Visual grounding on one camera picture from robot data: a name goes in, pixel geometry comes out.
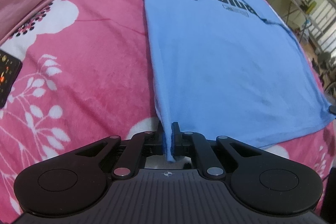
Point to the folding table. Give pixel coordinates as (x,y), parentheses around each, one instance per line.
(302,3)

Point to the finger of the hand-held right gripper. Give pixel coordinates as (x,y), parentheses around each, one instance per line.
(332,109)

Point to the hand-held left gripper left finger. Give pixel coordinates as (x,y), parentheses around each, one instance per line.
(161,137)

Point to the smartphone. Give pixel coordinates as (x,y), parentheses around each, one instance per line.
(8,77)

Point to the pink floral blanket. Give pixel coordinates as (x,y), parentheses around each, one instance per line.
(99,61)

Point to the blue printed t-shirt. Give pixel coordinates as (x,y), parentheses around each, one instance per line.
(223,69)

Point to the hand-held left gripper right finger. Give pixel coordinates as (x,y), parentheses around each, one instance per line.
(175,137)

